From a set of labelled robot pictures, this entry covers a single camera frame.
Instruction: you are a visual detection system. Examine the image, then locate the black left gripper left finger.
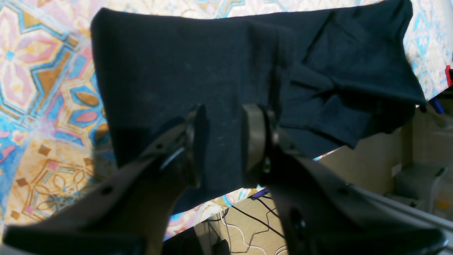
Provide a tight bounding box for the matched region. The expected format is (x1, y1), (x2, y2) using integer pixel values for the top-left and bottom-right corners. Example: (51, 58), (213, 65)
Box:
(2, 105), (207, 255)

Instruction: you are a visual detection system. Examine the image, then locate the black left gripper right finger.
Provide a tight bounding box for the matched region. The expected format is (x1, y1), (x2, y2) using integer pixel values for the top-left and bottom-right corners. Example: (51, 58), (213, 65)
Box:
(242, 104), (448, 255)

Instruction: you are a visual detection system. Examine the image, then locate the black T-shirt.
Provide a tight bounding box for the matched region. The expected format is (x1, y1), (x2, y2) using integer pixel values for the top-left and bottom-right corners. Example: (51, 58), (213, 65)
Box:
(91, 0), (427, 214)

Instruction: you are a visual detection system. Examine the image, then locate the patterned tablecloth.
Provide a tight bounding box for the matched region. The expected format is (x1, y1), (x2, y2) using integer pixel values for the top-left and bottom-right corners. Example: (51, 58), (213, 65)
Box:
(0, 0), (453, 241)

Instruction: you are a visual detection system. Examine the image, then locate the white cabinet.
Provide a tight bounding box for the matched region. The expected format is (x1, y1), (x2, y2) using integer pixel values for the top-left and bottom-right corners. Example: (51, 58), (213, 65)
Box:
(320, 100), (452, 222)

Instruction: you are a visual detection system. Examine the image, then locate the red clamp top left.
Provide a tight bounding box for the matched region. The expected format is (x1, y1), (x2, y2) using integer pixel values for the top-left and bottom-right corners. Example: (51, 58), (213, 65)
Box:
(445, 65), (453, 87)

